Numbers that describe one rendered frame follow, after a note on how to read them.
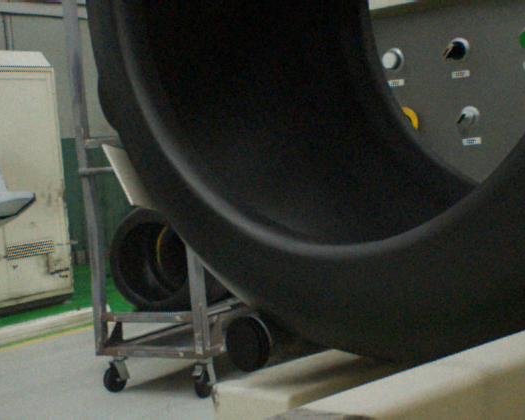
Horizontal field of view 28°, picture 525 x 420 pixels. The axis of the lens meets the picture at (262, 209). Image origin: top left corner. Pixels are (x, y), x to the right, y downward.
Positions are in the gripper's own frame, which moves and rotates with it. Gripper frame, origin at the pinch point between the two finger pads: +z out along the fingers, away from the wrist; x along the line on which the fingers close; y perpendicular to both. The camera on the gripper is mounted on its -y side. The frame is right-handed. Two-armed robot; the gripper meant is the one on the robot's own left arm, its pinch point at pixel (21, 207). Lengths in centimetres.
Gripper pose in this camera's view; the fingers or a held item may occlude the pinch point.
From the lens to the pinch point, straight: 90.3
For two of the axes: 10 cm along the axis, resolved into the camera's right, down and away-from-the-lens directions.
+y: -1.7, -9.5, 2.4
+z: 9.7, -2.1, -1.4
